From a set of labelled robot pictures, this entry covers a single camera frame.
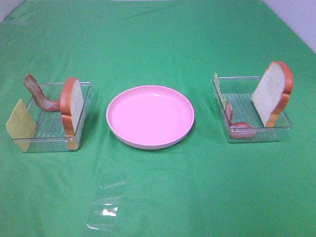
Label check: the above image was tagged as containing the clear plastic container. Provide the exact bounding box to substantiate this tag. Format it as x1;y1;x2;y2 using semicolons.
211;76;292;143
24;82;92;153

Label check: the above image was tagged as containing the yellow cheese slice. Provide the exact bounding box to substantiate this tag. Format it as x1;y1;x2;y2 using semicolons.
5;99;37;152

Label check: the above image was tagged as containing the pale green lettuce leaf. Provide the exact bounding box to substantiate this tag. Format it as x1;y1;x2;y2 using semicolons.
213;73;226;107

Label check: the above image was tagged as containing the toast bread slice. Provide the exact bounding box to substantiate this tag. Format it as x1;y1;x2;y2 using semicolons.
251;61;294;127
60;77;83;150

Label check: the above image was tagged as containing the right clear plastic container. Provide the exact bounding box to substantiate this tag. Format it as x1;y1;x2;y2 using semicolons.
211;76;292;143

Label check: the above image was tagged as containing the green tablecloth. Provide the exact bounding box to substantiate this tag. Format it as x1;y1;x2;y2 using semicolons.
0;0;316;237

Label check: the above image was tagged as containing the bacon strip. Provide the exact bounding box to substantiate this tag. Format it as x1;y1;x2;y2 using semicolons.
23;74;60;112
225;101;256;139

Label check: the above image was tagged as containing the clear tape patch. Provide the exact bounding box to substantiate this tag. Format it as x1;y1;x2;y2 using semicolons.
84;169;126;237

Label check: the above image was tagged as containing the pink round plate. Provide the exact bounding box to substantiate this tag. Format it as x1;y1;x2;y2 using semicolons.
106;85;195;150

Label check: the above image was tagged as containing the left clear plastic container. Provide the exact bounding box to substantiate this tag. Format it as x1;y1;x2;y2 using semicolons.
24;82;92;153

